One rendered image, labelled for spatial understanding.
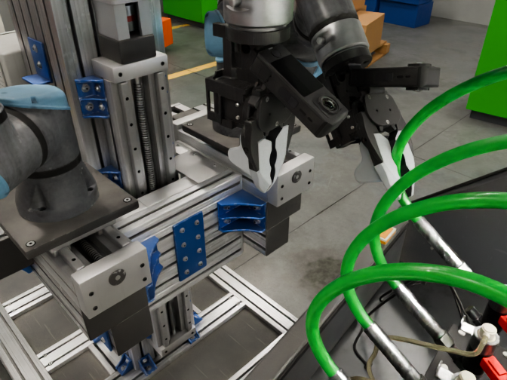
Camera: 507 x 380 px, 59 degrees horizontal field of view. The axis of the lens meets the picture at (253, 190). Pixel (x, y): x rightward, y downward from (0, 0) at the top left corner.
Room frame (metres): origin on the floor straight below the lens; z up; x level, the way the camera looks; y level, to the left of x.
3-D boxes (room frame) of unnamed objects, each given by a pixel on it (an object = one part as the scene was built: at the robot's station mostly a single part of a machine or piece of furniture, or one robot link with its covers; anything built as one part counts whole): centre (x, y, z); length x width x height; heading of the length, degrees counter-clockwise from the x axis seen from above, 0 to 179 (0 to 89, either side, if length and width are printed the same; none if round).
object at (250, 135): (0.48, 0.00, 1.31); 0.05 x 0.02 x 0.09; 142
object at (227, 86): (0.51, 0.00, 1.37); 0.09 x 0.08 x 0.12; 52
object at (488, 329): (0.35, -0.27, 1.11); 0.02 x 0.02 x 0.03
